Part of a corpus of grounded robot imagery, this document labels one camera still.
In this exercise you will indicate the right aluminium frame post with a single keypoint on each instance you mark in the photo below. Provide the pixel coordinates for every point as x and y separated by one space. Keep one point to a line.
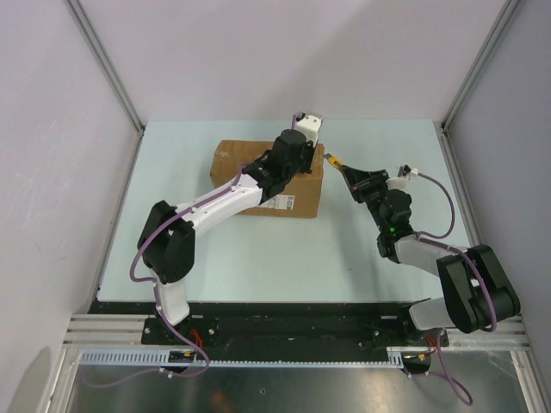
495 36

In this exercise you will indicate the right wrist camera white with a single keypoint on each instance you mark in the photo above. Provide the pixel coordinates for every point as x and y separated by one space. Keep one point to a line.
405 174

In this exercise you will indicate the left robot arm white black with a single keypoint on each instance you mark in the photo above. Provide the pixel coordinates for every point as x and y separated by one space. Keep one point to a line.
166 246

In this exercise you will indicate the yellow utility knife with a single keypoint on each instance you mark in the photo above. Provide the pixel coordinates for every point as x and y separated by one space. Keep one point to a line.
335 162

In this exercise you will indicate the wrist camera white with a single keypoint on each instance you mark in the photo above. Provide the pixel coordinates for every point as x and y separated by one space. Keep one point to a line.
309 124
405 174

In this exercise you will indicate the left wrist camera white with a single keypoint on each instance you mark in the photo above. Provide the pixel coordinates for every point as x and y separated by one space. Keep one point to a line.
309 124

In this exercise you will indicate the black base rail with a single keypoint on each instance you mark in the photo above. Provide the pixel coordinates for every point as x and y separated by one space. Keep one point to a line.
296 332

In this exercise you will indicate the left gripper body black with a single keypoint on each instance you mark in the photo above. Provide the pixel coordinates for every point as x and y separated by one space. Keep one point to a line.
305 163

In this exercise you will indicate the left aluminium frame post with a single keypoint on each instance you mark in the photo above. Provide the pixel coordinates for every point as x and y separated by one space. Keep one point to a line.
104 62

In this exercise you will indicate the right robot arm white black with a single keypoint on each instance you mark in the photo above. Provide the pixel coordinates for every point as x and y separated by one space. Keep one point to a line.
477 293

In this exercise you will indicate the aluminium frame post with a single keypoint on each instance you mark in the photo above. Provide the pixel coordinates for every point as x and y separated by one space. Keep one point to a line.
495 36
104 62

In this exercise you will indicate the brown cardboard express box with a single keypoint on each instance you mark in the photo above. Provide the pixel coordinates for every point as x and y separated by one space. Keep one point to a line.
233 156

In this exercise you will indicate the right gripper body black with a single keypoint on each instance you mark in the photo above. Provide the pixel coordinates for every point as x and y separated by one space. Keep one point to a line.
373 196

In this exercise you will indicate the white slotted cable duct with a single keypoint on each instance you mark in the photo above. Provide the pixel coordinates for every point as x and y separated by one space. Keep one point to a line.
391 357

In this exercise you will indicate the white shipping label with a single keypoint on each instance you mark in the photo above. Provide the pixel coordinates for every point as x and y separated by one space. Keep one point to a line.
280 202

